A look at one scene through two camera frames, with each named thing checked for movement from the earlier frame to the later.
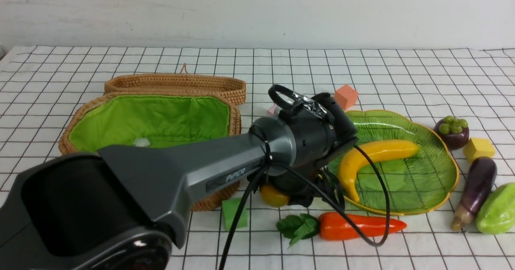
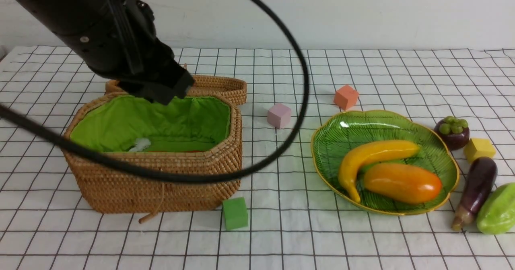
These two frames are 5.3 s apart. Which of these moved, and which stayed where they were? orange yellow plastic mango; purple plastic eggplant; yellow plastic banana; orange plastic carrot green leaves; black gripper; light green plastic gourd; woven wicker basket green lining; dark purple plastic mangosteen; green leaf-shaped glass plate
Moved: black gripper; orange yellow plastic mango; orange plastic carrot green leaves
Stayed: woven wicker basket green lining; light green plastic gourd; purple plastic eggplant; yellow plastic banana; dark purple plastic mangosteen; green leaf-shaped glass plate
